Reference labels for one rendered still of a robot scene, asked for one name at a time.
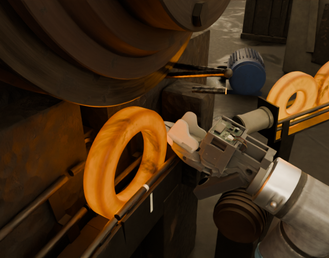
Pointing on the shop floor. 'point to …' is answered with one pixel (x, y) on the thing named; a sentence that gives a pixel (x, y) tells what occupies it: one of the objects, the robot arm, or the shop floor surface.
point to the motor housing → (238, 224)
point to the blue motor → (246, 73)
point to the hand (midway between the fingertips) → (164, 129)
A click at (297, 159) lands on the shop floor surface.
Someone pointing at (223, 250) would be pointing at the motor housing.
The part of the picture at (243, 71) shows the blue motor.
